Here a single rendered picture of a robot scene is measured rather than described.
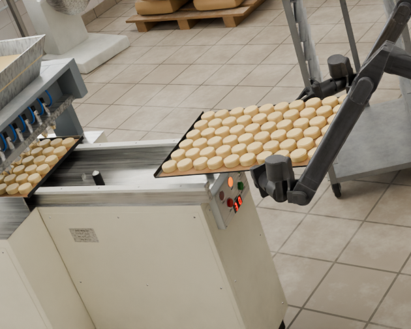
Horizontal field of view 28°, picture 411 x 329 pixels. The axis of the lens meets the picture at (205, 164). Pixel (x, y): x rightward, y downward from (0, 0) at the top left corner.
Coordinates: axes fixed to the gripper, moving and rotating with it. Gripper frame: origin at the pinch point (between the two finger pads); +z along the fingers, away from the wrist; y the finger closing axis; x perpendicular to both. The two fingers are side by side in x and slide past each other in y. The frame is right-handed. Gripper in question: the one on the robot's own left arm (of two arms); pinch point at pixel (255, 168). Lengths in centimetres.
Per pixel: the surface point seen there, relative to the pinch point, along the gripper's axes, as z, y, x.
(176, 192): 26.1, 10.0, -21.3
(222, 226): 22.2, 27.1, -11.6
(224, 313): 26, 62, -22
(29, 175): 77, 4, -63
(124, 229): 44, 24, -41
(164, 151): 61, 11, -15
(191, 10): 421, 79, 99
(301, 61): 103, 21, 61
